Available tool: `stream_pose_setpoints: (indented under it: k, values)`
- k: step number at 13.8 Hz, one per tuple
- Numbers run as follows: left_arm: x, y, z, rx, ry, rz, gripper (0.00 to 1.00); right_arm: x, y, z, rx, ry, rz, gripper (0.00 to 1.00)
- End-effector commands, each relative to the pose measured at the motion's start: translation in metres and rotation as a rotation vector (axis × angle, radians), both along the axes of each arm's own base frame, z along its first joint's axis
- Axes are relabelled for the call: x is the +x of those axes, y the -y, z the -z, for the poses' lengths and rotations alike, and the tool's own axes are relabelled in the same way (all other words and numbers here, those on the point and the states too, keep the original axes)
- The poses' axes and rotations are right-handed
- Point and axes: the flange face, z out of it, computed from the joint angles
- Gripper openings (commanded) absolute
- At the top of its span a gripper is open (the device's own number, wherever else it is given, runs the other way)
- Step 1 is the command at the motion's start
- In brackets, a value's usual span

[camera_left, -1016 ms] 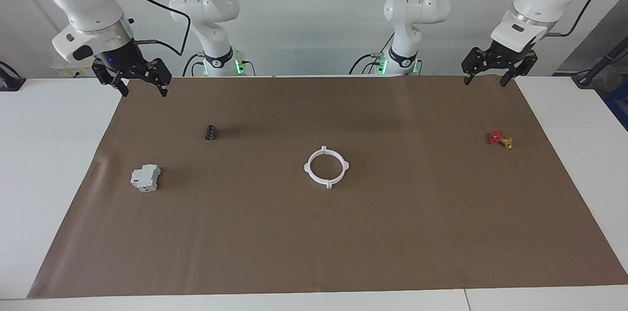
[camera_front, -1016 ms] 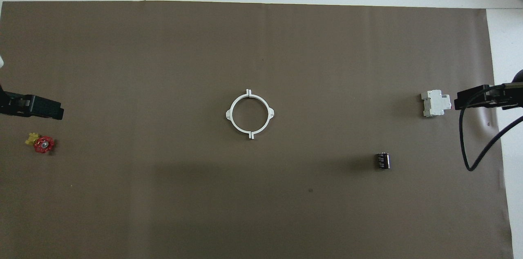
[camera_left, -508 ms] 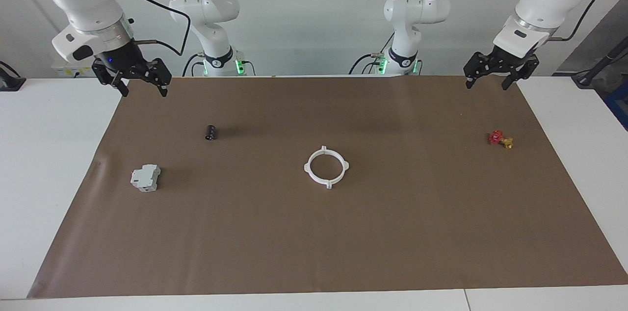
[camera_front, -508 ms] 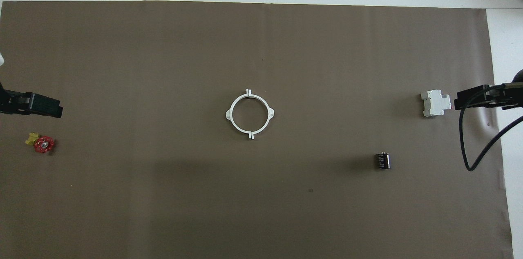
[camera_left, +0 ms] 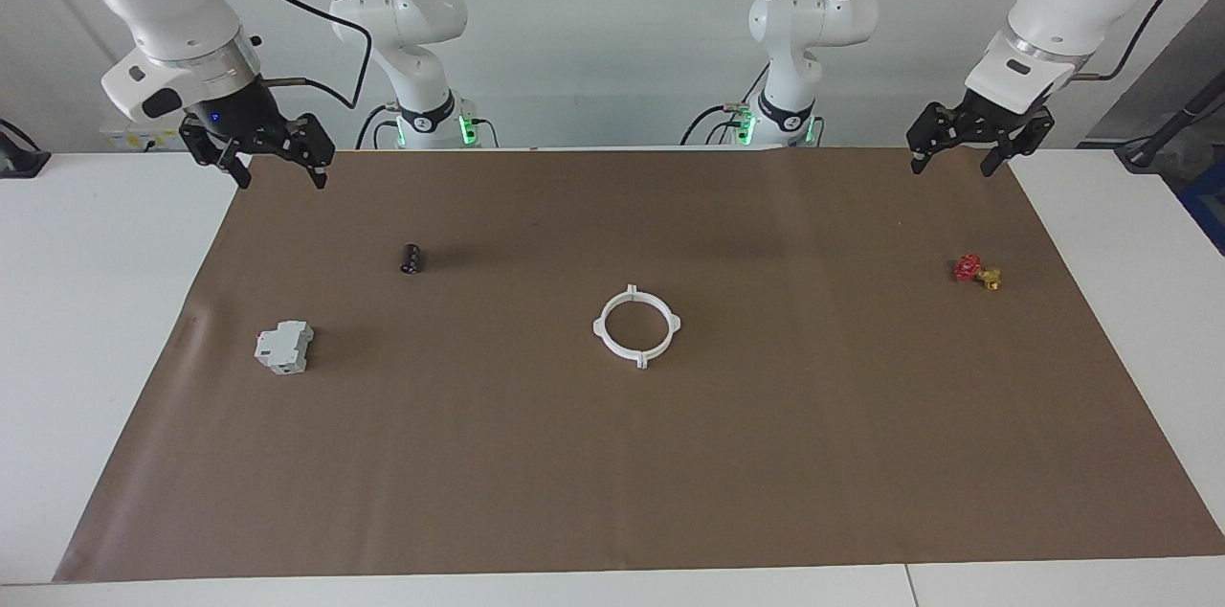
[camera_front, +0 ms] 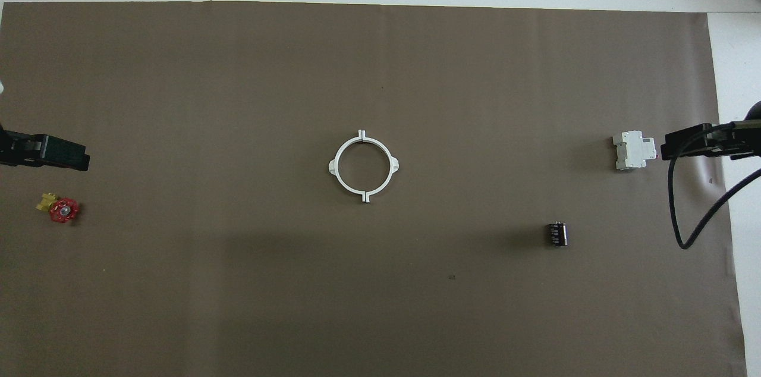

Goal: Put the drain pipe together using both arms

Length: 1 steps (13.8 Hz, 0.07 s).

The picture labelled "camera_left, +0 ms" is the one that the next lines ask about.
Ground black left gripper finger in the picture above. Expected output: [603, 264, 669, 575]
[906, 104, 958, 175]
[979, 140, 1031, 178]

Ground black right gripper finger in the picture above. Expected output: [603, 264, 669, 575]
[179, 115, 253, 191]
[270, 113, 336, 191]

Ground white half-ring pipe clamp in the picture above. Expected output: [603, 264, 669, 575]
[592, 284, 644, 370]
[627, 284, 682, 370]

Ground red and brass valve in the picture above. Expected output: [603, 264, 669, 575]
[952, 253, 1003, 292]

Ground black tripod stand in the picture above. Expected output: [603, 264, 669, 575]
[1115, 71, 1225, 172]

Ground black stand foot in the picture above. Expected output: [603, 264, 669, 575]
[0, 119, 51, 179]

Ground grey circuit breaker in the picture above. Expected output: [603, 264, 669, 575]
[254, 320, 315, 375]

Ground blue crate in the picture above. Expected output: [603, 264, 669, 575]
[1175, 157, 1225, 256]

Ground brown paper table mat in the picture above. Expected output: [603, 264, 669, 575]
[53, 146, 1225, 584]

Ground black right base cable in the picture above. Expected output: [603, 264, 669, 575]
[356, 104, 398, 150]

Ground black base cable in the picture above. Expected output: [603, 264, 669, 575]
[679, 61, 771, 146]
[356, 104, 398, 150]

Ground white wall power strip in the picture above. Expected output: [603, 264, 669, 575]
[100, 117, 192, 152]

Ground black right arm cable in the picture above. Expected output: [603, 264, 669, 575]
[206, 0, 374, 110]

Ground black left base cable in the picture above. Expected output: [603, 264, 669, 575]
[679, 61, 771, 146]

